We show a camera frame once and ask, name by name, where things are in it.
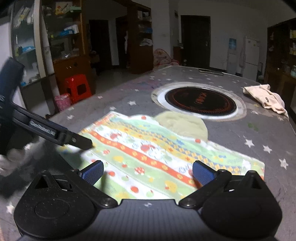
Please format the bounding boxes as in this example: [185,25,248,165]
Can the red plastic stool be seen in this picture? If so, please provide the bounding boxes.
[64,74,92,104]

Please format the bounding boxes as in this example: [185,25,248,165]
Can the cream garment with number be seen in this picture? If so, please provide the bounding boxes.
[243,84,289,119]

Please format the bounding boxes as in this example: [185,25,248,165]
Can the pale green towel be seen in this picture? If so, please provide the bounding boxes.
[154,111,208,141]

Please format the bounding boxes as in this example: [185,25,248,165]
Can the pink patterned play tent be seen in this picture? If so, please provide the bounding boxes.
[153,49,179,71]

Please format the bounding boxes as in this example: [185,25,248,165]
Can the round black induction cooker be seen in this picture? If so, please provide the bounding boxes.
[151,82,247,121]

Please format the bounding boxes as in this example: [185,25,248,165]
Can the dark wooden door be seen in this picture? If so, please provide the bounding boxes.
[181,15,211,68]

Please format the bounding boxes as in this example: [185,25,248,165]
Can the pink waste basket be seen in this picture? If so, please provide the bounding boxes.
[54,93,71,112]

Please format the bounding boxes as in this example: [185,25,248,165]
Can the colourful patterned baby cloth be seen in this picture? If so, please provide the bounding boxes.
[58,111,265,202]

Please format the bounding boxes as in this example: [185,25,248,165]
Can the water dispenser with bottle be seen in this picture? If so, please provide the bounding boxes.
[227,38,237,75]

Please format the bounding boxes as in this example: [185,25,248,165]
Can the dark wall shelf right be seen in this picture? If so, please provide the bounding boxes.
[264,18,295,110]

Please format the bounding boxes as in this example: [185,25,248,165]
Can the white refrigerator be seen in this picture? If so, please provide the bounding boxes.
[242,37,260,81]

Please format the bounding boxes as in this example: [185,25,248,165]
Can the wooden shelf cabinet left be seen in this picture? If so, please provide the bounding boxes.
[10,0,93,98]

